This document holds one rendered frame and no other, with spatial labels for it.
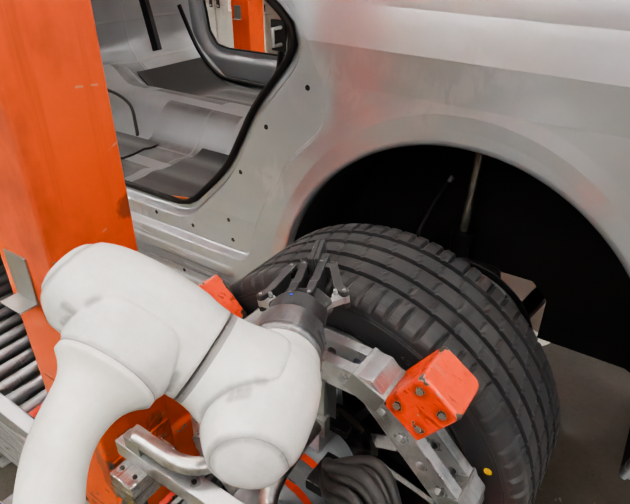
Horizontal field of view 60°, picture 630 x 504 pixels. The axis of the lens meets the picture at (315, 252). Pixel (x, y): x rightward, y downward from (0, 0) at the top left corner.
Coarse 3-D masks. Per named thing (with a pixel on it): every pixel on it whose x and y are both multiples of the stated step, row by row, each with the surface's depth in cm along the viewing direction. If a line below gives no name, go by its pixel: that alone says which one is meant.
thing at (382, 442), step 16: (352, 336) 84; (336, 400) 95; (352, 400) 95; (336, 416) 104; (368, 416) 94; (352, 432) 103; (368, 432) 94; (384, 432) 92; (448, 432) 80; (352, 448) 104; (368, 448) 102; (384, 448) 93; (400, 464) 95; (400, 480) 94; (416, 480) 94; (400, 496) 112; (416, 496) 111
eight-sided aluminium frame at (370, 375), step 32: (256, 320) 84; (352, 352) 78; (352, 384) 74; (384, 384) 74; (192, 416) 105; (384, 416) 74; (416, 448) 73; (448, 448) 76; (448, 480) 73; (480, 480) 77
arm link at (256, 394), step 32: (224, 352) 51; (256, 352) 52; (288, 352) 55; (192, 384) 51; (224, 384) 50; (256, 384) 50; (288, 384) 51; (320, 384) 57; (224, 416) 48; (256, 416) 48; (288, 416) 49; (224, 448) 47; (256, 448) 47; (288, 448) 48; (224, 480) 50; (256, 480) 49
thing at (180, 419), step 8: (168, 400) 119; (168, 408) 120; (176, 408) 122; (184, 408) 125; (176, 416) 123; (184, 416) 125; (176, 424) 123; (184, 424) 123; (176, 432) 121; (184, 432) 124; (192, 432) 126; (176, 440) 122; (184, 440) 125; (192, 440) 127; (184, 448) 125; (192, 448) 128
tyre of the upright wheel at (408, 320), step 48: (336, 240) 96; (384, 240) 93; (240, 288) 94; (384, 288) 81; (432, 288) 84; (480, 288) 88; (384, 336) 79; (432, 336) 77; (480, 336) 82; (528, 336) 88; (480, 384) 76; (528, 384) 84; (480, 432) 77; (528, 432) 81; (528, 480) 80
